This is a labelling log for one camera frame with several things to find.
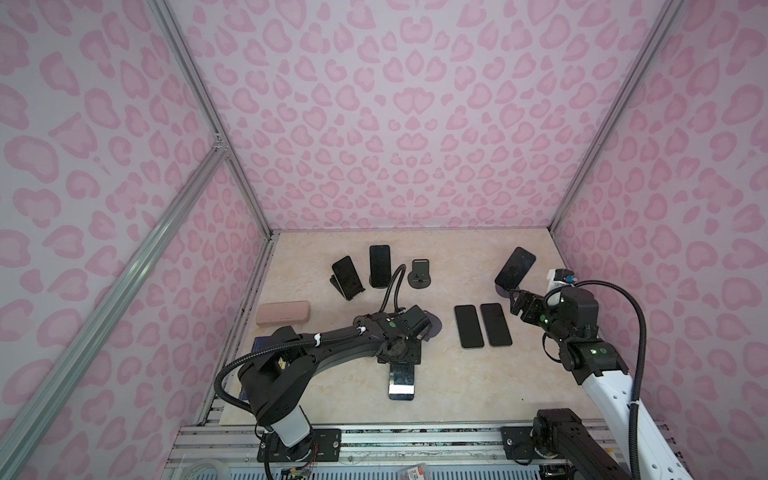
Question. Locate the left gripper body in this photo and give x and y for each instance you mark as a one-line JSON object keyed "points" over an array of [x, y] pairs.
{"points": [[412, 354]]}

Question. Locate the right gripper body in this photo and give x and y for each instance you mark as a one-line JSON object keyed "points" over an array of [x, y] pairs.
{"points": [[546, 316]]}

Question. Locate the teal-edged phone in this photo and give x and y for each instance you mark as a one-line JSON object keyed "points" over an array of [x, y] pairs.
{"points": [[401, 382]]}

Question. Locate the purple phone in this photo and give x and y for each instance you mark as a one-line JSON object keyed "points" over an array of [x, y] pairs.
{"points": [[469, 330]]}

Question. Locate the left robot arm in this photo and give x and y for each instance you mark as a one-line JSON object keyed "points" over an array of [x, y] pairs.
{"points": [[270, 381]]}

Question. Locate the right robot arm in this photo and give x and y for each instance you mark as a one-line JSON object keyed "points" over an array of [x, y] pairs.
{"points": [[599, 369]]}

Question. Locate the black round stand, front middle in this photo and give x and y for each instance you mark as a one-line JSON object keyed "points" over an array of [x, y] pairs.
{"points": [[434, 328]]}

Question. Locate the black round phone stand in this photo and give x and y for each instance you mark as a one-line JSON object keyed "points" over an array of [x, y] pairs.
{"points": [[419, 277]]}

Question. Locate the black round stand, far right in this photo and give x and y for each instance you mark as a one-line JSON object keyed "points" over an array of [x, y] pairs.
{"points": [[504, 291]]}

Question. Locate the small phone on round stand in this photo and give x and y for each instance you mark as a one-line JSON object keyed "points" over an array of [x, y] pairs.
{"points": [[515, 268]]}

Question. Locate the silver phone on folding stand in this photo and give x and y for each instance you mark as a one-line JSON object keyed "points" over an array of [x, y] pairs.
{"points": [[380, 266]]}

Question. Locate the silver-edged phone on round stand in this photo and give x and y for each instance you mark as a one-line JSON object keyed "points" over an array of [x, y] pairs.
{"points": [[496, 326]]}

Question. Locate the black folding phone stand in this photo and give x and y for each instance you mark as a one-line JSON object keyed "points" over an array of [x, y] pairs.
{"points": [[334, 282]]}

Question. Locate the pink rectangular case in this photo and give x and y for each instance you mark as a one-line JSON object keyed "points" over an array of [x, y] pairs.
{"points": [[283, 313]]}

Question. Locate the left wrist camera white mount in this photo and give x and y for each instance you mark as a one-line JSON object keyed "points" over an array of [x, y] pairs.
{"points": [[560, 277]]}

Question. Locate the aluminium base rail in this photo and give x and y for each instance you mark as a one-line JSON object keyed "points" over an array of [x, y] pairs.
{"points": [[464, 450]]}

